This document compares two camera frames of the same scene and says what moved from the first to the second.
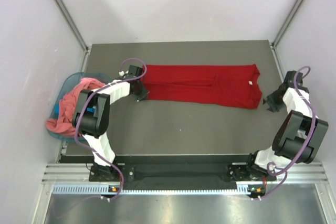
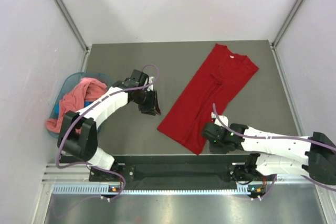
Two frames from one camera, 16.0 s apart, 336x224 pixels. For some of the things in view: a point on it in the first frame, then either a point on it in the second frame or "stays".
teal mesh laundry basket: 67,85 stays
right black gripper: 273,106 -> 214,149
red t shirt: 234,85 -> 213,81
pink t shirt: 63,124 stays
